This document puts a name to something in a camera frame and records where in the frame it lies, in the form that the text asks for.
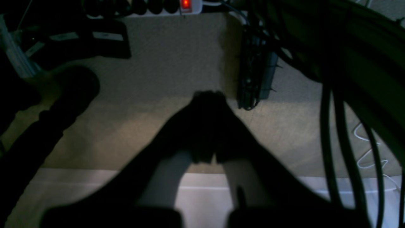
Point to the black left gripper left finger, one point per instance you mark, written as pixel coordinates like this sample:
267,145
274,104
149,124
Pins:
143,194

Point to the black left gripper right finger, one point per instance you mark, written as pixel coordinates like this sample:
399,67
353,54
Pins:
265,193

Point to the white power strip red switch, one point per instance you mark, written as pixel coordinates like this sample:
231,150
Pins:
113,9

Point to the black power adapter brick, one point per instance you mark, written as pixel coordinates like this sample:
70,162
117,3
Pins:
257,65

